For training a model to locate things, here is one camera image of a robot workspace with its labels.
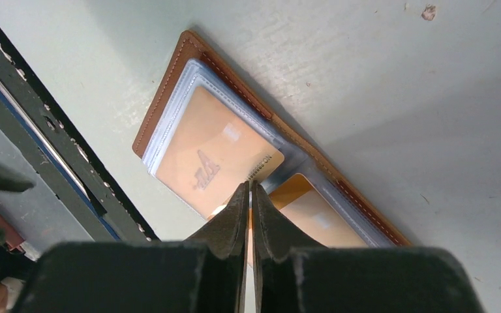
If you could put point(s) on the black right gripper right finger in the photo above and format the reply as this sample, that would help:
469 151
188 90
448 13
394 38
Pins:
295 273

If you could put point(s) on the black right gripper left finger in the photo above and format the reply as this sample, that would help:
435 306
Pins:
203 273

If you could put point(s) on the orange credit card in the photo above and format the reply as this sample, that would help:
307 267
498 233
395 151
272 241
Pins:
305 207
211 152

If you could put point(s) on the brown leather card holder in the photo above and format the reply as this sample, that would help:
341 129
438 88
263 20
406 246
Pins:
192 46

